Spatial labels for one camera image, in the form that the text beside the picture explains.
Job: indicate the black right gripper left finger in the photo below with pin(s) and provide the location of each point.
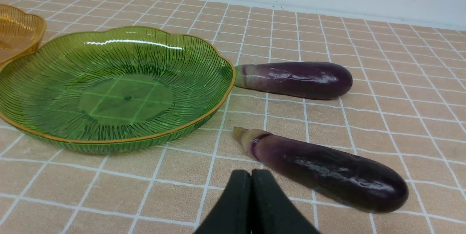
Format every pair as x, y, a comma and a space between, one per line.
230, 213

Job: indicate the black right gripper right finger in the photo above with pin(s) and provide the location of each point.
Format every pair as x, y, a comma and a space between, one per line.
271, 211

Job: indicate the dark purple eggplant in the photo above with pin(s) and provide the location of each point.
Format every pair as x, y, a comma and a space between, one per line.
351, 180

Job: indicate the purple eggplant with pale stem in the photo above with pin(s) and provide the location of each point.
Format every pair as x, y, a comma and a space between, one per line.
310, 80

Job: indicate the checkered beige tablecloth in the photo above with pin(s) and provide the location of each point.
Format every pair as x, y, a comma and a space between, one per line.
406, 109

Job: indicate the green ribbed glass plate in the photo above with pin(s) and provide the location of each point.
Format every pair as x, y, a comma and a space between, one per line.
119, 90

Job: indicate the amber ribbed glass plate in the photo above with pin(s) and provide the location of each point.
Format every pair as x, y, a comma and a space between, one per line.
21, 33

